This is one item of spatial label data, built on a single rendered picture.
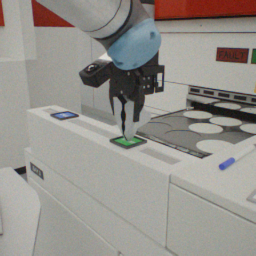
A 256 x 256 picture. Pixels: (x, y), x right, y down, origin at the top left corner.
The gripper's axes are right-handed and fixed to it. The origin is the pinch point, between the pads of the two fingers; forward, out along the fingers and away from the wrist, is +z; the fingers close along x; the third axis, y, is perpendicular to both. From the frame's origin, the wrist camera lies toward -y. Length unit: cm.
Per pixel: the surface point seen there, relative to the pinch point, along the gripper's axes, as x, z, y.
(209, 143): -2.4, 7.6, 26.9
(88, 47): 322, 0, 208
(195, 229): -20.9, 8.5, -3.9
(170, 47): 40, -14, 59
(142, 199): -9.4, 8.7, -4.0
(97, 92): 305, 62, 208
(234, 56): 11, -12, 58
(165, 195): -14.7, 5.4, -4.0
